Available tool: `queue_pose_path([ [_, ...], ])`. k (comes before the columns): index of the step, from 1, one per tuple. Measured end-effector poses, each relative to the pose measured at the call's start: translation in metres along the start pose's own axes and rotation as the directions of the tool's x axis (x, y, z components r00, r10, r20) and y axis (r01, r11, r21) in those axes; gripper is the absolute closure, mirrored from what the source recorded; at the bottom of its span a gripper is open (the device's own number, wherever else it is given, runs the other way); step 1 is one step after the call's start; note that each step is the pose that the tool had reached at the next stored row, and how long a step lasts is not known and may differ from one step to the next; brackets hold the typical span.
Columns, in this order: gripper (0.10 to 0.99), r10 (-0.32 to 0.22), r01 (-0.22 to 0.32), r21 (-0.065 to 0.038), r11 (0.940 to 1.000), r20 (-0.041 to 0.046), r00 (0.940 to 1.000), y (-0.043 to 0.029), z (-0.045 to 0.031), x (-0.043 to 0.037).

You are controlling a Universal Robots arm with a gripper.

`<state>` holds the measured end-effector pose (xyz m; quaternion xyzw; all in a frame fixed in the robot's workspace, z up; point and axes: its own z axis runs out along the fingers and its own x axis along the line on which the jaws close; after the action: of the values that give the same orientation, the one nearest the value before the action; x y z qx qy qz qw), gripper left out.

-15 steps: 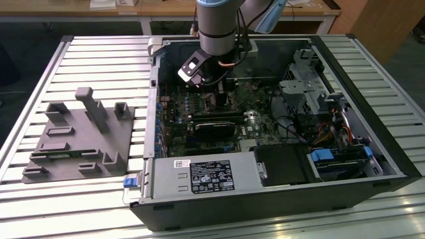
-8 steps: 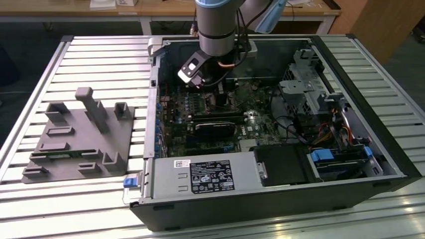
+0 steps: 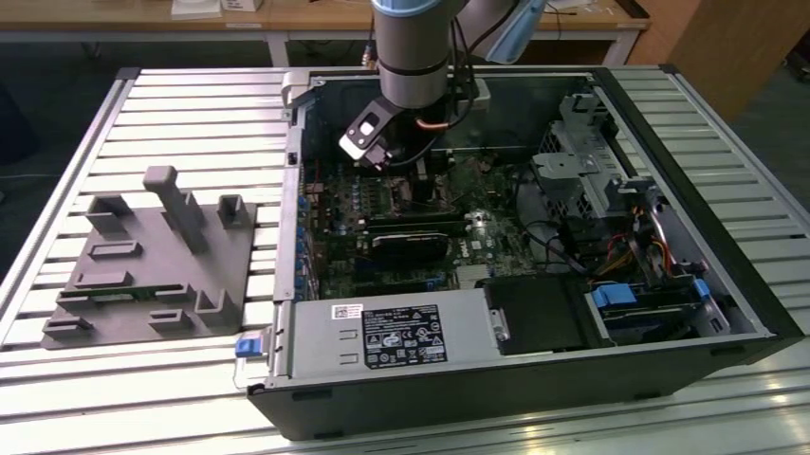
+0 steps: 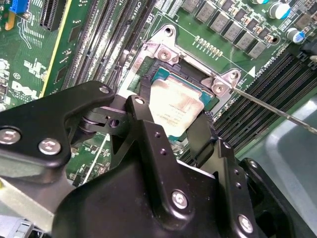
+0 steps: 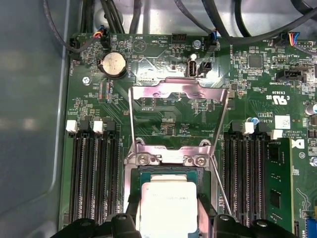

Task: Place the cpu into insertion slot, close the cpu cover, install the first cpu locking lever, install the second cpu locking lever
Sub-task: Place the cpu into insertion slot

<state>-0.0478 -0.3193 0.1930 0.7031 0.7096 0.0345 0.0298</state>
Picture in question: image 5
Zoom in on grey braided cable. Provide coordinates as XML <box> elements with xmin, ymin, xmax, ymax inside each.
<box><xmin>173</xmin><ymin>0</ymin><xmax>217</xmax><ymax>34</ymax></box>

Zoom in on silver coin battery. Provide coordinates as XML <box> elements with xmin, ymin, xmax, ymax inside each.
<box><xmin>97</xmin><ymin>51</ymin><xmax>127</xmax><ymax>79</ymax></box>

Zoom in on thick grey cable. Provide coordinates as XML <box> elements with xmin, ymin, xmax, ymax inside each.
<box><xmin>42</xmin><ymin>0</ymin><xmax>82</xmax><ymax>54</ymax></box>

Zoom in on blue expansion slot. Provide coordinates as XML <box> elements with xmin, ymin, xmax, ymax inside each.
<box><xmin>301</xmin><ymin>210</ymin><xmax>317</xmax><ymax>238</ymax></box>

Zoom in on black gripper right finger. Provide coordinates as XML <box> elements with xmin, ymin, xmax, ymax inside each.
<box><xmin>198</xmin><ymin>193</ymin><xmax>296</xmax><ymax>238</ymax></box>

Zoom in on black RAM slot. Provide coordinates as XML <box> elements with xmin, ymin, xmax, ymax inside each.
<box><xmin>66</xmin><ymin>119</ymin><xmax>84</xmax><ymax>223</ymax></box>
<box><xmin>104</xmin><ymin>118</ymin><xmax>121</xmax><ymax>223</ymax></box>
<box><xmin>235</xmin><ymin>121</ymin><xmax>256</xmax><ymax>226</ymax></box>
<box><xmin>78</xmin><ymin>120</ymin><xmax>96</xmax><ymax>223</ymax></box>
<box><xmin>222</xmin><ymin>121</ymin><xmax>242</xmax><ymax>224</ymax></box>
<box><xmin>93</xmin><ymin>120</ymin><xmax>108</xmax><ymax>223</ymax></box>
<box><xmin>250</xmin><ymin>122</ymin><xmax>269</xmax><ymax>229</ymax></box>

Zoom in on CPU socket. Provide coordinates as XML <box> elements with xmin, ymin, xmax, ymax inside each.
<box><xmin>123</xmin><ymin>138</ymin><xmax>220</xmax><ymax>238</ymax></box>

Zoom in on coloured fan wires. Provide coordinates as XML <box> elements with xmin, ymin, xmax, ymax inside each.
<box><xmin>287</xmin><ymin>31</ymin><xmax>299</xmax><ymax>47</ymax></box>

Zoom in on metal socket cover frame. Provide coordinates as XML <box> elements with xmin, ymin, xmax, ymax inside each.
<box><xmin>128</xmin><ymin>76</ymin><xmax>229</xmax><ymax>166</ymax></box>

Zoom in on green RAM stick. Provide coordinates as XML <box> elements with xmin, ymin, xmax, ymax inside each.
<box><xmin>265</xmin><ymin>137</ymin><xmax>295</xmax><ymax>238</ymax></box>

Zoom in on thin wire locking lever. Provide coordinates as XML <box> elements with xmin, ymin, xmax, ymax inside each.
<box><xmin>211</xmin><ymin>158</ymin><xmax>235</xmax><ymax>218</ymax></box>

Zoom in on silver topped CPU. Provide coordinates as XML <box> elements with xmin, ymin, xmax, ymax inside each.
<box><xmin>137</xmin><ymin>171</ymin><xmax>200</xmax><ymax>238</ymax></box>

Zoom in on white label sticker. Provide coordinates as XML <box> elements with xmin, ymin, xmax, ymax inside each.
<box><xmin>274</xmin><ymin>115</ymin><xmax>291</xmax><ymax>129</ymax></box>

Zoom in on green motherboard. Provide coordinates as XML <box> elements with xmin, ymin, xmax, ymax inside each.
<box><xmin>64</xmin><ymin>31</ymin><xmax>317</xmax><ymax>238</ymax></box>

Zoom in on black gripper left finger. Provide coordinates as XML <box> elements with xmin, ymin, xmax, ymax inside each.
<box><xmin>56</xmin><ymin>193</ymin><xmax>141</xmax><ymax>238</ymax></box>

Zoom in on thick black cable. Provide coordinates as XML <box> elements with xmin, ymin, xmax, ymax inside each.
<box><xmin>202</xmin><ymin>0</ymin><xmax>317</xmax><ymax>44</ymax></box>

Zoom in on black open PC case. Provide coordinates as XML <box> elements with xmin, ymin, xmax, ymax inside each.
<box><xmin>0</xmin><ymin>0</ymin><xmax>317</xmax><ymax>238</ymax></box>

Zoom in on silver USB port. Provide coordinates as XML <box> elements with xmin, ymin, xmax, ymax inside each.
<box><xmin>186</xmin><ymin>55</ymin><xmax>199</xmax><ymax>78</ymax></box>

